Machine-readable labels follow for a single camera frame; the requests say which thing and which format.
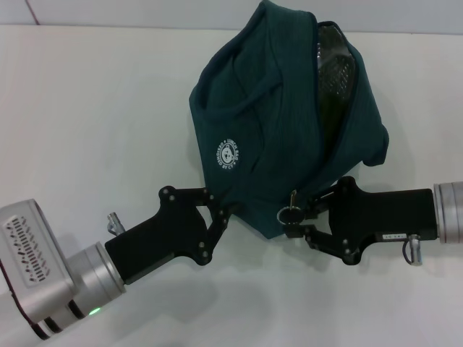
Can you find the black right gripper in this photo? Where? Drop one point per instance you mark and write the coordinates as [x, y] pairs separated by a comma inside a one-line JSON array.
[[383, 220]]

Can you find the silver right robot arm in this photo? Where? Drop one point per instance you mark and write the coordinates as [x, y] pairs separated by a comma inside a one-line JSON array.
[[450, 211]]

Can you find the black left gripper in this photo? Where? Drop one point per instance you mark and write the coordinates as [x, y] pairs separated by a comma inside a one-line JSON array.
[[162, 235]]

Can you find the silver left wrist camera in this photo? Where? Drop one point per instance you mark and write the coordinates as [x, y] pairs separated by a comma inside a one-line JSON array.
[[32, 253]]

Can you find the dark teal insulated lunch bag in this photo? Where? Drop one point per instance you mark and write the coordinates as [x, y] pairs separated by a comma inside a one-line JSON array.
[[275, 126]]

